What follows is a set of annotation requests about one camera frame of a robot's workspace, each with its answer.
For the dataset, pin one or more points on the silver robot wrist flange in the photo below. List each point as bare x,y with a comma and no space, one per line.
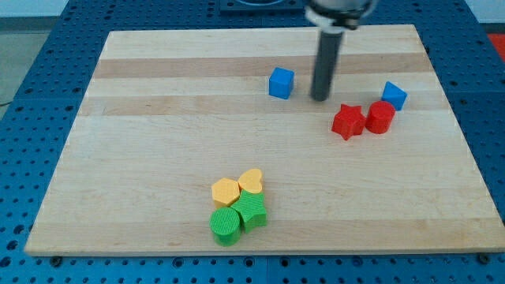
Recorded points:
338,15

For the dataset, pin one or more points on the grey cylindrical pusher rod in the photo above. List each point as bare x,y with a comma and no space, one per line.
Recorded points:
325,64

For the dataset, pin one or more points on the blue cube block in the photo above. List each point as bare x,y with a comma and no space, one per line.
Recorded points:
281,83

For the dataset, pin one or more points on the blue triangular prism block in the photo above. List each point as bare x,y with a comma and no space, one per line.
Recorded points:
394,95

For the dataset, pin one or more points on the red star block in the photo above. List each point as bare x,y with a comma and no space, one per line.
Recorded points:
349,121

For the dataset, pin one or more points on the red cylinder block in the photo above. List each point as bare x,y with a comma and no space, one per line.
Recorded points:
380,116

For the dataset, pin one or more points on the wooden board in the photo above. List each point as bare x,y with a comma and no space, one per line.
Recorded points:
169,113

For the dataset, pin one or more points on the yellow heart block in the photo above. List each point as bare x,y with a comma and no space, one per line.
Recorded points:
251,181

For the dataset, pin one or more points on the green star block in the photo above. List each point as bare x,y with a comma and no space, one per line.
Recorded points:
252,210

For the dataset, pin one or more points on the yellow hexagon block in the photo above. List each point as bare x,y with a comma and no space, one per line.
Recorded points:
225,192

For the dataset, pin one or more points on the green cylinder block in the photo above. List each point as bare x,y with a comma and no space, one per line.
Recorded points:
225,225

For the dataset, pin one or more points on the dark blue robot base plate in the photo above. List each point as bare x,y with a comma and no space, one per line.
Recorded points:
260,6

